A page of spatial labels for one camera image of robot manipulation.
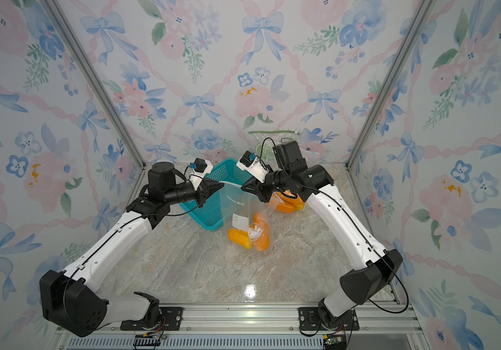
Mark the clear zip-top bag green print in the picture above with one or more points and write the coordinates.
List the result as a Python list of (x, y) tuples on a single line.
[(264, 141)]

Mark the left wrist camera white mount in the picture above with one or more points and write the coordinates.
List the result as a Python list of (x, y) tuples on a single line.
[(199, 169)]

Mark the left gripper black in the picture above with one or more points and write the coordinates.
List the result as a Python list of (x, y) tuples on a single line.
[(204, 190)]

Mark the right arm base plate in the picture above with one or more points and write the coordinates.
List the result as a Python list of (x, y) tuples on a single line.
[(315, 318)]

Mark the teal plastic mesh basket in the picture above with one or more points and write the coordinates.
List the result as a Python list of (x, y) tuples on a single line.
[(209, 216)]

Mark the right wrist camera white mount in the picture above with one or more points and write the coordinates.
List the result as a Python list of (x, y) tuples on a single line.
[(254, 165)]

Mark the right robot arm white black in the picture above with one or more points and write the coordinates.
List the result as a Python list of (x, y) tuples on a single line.
[(373, 267)]

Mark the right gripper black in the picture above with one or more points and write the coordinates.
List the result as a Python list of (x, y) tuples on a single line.
[(260, 188)]

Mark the orange mango top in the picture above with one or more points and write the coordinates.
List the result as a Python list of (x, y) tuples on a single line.
[(284, 204)]

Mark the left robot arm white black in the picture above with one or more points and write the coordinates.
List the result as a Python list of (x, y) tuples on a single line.
[(69, 297)]

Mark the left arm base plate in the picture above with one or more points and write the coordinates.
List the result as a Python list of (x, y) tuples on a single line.
[(157, 319)]

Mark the small yellow mango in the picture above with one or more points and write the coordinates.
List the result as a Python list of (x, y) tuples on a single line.
[(239, 237)]

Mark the aluminium front rail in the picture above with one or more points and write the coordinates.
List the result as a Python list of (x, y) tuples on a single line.
[(260, 326)]

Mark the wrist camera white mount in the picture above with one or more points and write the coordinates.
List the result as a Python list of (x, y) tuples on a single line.
[(254, 165), (199, 169)]

